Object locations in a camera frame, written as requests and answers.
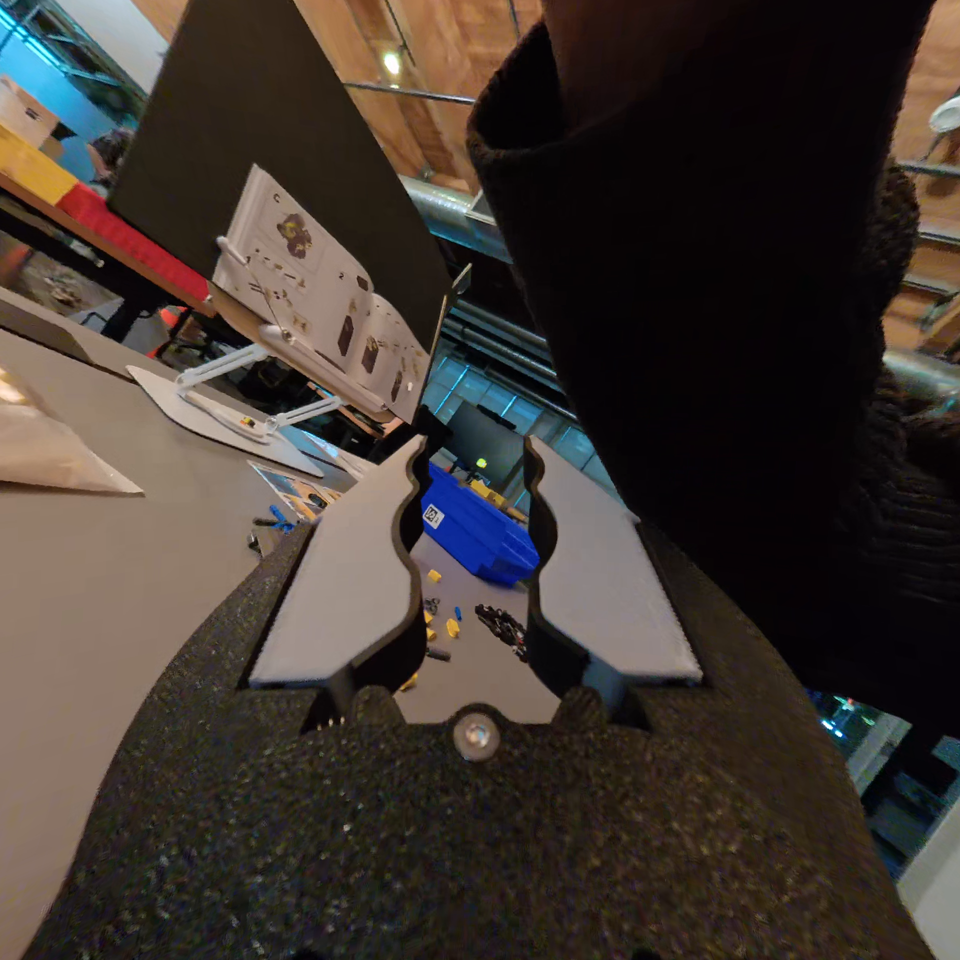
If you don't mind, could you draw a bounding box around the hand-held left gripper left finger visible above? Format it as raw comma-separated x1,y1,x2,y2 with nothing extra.
247,435,429,723

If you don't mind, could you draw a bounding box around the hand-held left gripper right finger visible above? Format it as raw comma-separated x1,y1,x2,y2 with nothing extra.
522,435,705,715

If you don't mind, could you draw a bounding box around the blue plastic bin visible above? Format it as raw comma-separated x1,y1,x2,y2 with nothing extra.
418,459,543,588

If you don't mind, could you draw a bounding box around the pile of yellow blue pieces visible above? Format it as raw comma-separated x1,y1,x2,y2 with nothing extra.
247,504,441,693

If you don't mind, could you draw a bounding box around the pile of black pins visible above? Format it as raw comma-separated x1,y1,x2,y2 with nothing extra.
474,602,531,663

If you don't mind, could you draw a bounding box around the yellow plastic bin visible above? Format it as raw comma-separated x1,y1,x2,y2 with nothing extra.
467,478,528,520

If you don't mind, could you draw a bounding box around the large dark monitor screen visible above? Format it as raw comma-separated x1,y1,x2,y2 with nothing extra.
448,403,528,483

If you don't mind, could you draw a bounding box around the white booklet stand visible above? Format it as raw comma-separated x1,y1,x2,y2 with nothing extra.
126,322,378,479

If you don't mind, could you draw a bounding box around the orange traffic cone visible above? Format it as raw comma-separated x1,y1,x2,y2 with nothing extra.
144,302,190,363

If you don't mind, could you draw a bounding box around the red plastic bin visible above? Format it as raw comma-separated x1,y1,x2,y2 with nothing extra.
58,182,213,303

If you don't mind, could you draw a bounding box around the white instruction booklet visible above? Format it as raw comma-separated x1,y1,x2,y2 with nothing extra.
107,0,475,427

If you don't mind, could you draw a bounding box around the yellow storage bin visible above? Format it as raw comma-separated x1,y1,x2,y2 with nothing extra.
0,122,81,205

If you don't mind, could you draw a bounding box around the white cardboard box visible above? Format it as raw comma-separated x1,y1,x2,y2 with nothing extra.
0,73,63,149

